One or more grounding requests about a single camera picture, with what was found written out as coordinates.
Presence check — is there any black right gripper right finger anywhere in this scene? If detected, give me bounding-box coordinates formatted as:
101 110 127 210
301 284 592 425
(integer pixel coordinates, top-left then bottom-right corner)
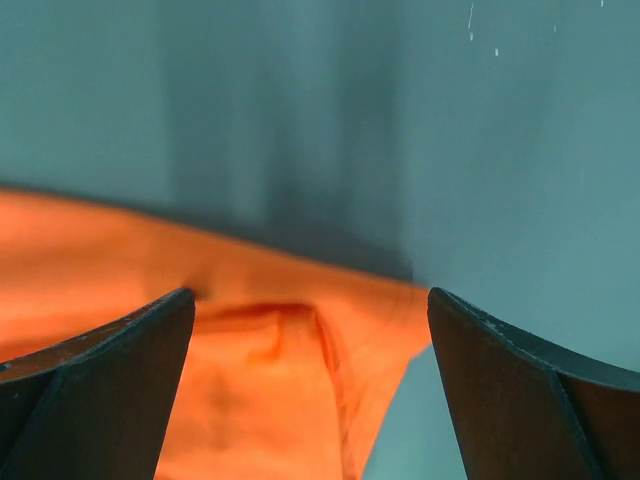
428 288 639 479

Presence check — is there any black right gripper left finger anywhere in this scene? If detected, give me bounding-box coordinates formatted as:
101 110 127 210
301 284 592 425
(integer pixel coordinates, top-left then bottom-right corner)
1 289 195 480

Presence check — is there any orange t-shirt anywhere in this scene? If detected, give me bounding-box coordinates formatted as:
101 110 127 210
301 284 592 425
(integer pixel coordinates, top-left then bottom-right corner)
1 190 431 479

